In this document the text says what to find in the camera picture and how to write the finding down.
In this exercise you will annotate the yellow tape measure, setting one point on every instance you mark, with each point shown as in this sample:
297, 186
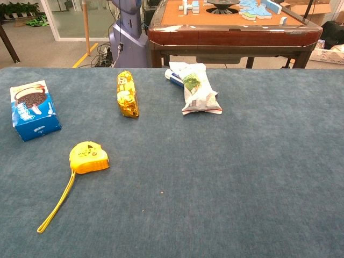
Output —
86, 158

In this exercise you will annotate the purple robot base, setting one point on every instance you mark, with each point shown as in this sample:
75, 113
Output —
129, 37

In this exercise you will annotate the white plastic snack bag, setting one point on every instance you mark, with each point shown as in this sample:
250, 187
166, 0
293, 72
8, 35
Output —
197, 91

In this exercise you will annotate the blue carpet table cover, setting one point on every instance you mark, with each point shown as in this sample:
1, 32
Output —
172, 174

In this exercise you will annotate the blue and white tube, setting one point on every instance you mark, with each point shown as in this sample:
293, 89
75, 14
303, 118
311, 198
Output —
173, 76

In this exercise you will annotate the gold foil snack pack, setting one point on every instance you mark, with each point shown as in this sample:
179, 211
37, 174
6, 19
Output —
127, 94

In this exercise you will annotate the brown mahjong table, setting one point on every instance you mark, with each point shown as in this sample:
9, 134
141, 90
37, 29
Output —
231, 32

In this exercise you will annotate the wooden pole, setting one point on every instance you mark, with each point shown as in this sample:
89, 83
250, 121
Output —
86, 27

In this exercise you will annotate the blue ice cream box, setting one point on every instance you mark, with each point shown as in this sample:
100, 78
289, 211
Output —
32, 113

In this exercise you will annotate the white plastic basket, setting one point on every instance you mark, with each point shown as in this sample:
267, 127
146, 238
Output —
326, 55

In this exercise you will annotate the dark table leg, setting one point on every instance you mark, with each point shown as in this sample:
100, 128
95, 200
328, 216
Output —
9, 44

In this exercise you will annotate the cardboard box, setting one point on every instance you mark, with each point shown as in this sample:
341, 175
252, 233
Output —
314, 10

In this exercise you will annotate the potted green plants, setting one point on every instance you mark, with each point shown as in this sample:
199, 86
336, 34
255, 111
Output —
18, 9

